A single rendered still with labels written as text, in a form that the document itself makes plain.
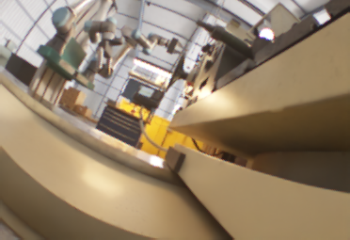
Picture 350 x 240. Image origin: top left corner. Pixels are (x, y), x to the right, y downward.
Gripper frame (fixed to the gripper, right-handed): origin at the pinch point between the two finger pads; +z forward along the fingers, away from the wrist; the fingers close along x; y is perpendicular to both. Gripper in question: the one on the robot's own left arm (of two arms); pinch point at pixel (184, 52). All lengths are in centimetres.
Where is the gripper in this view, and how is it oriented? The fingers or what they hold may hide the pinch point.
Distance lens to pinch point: 118.8
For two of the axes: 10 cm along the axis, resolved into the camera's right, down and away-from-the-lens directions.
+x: 4.3, -8.5, -3.1
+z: 9.0, 4.1, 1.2
